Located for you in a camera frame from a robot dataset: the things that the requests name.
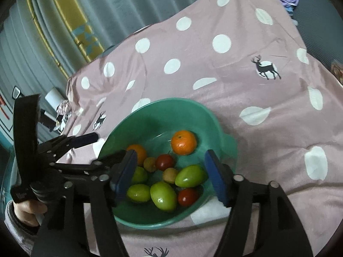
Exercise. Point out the person's left hand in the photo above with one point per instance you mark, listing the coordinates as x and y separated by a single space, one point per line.
26 210

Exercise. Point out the green apple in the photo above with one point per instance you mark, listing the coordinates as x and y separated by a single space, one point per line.
163 195
191 176

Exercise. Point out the white red wall poster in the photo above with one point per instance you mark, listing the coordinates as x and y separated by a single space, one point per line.
5 112

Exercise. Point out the small green jujube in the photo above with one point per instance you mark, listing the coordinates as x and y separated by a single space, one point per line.
138 192
140 175

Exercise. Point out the orange tangerine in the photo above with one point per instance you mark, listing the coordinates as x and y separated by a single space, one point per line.
140 152
184 142

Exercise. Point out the green plastic bowl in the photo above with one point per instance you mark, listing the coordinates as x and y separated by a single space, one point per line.
160 120

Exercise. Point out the red cherry tomato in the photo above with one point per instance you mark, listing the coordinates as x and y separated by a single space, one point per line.
188 196
165 162

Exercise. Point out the person's left forearm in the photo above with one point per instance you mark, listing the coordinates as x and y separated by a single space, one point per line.
16 230

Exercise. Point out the crumpled plastic wrapper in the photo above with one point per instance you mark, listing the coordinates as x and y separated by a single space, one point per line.
63 115

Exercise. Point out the grey curtain with yellow band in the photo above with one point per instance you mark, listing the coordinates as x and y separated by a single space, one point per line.
120 0

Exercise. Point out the pink polka dot blanket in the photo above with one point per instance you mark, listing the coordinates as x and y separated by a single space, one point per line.
241 59

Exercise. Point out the small tan longan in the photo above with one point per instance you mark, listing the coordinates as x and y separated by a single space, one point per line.
170 175
149 164

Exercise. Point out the small dark framed mirror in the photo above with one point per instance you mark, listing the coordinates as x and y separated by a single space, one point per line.
16 93

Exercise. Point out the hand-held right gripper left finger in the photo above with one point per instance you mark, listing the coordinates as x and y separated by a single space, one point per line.
128 171

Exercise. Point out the white paper roll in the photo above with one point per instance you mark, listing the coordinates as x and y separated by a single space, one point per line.
53 97

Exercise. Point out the grey sofa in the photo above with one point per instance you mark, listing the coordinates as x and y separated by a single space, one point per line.
321 26

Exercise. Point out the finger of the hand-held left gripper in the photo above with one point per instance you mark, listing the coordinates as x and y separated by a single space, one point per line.
83 138
80 167

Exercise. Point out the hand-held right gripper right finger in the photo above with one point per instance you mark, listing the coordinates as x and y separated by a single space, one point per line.
215 174

